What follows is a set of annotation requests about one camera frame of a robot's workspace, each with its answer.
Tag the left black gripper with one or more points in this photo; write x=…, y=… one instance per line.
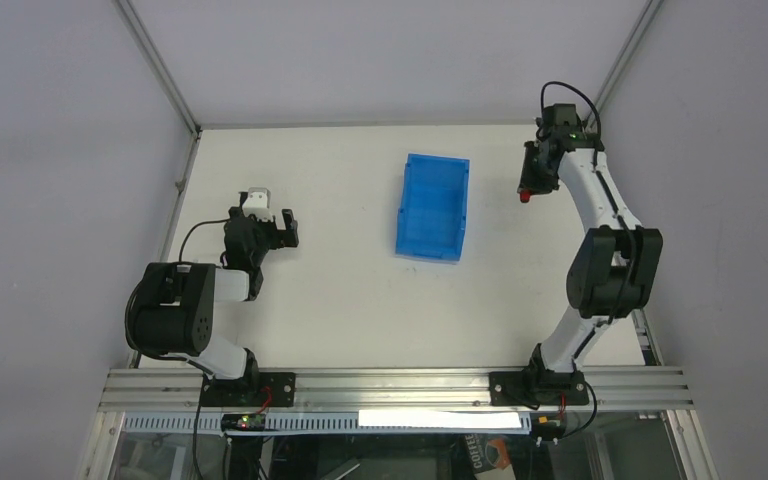
x=269, y=230

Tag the blue plastic bin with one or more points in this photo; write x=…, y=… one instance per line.
x=432, y=215

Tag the aluminium mounting rail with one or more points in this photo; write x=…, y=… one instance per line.
x=606, y=388

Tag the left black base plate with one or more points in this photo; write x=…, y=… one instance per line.
x=273, y=389

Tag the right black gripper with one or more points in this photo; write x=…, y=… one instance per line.
x=533, y=175

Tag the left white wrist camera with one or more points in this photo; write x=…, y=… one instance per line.
x=256, y=204

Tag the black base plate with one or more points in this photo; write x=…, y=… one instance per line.
x=273, y=389
x=538, y=388

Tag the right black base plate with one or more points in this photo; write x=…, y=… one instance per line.
x=538, y=388

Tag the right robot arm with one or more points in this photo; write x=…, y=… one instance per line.
x=613, y=271

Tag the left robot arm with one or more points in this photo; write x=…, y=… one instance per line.
x=169, y=314

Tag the coffee labelled box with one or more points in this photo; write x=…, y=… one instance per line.
x=487, y=452

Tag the white slotted cable duct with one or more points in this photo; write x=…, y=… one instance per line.
x=367, y=421

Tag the small green circuit board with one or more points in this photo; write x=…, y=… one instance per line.
x=243, y=422

